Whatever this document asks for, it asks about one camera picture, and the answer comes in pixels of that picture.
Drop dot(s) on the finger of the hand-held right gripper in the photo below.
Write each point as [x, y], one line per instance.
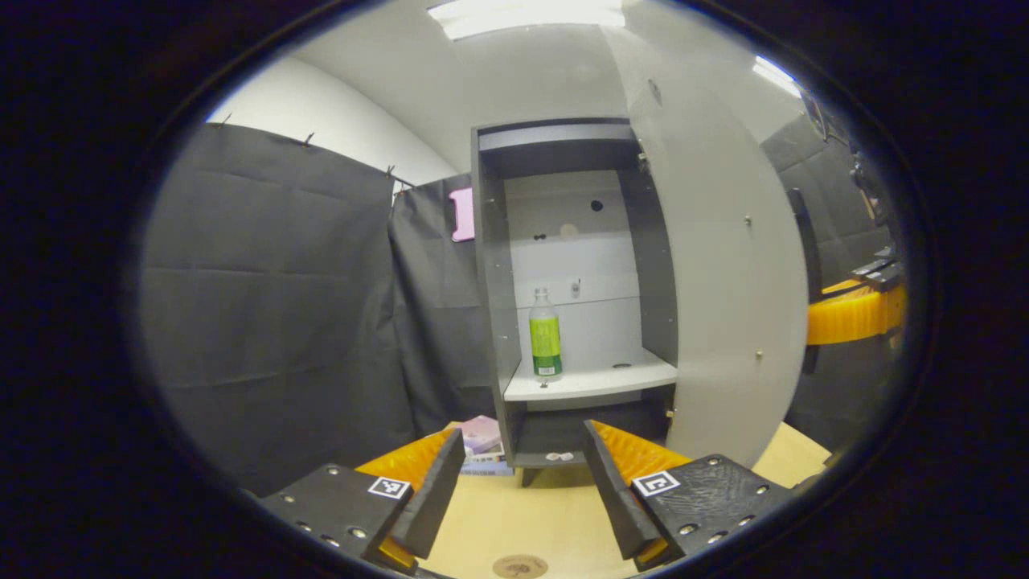
[852, 318]
[880, 273]

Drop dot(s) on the pink box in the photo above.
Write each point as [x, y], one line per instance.
[481, 434]

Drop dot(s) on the black backdrop cloth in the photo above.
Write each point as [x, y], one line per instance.
[265, 305]

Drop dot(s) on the white cabinet shelf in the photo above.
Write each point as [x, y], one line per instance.
[591, 379]

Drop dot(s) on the round brown coaster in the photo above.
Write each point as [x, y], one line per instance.
[520, 567]

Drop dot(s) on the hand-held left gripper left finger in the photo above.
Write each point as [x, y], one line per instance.
[438, 490]

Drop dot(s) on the ceiling light panel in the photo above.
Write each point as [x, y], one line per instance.
[522, 16]
[775, 75]

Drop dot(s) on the green label bottle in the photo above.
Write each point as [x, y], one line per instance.
[546, 342]

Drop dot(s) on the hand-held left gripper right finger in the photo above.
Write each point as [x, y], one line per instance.
[612, 490]

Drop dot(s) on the light grey cabinet door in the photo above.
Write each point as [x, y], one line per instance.
[723, 281]

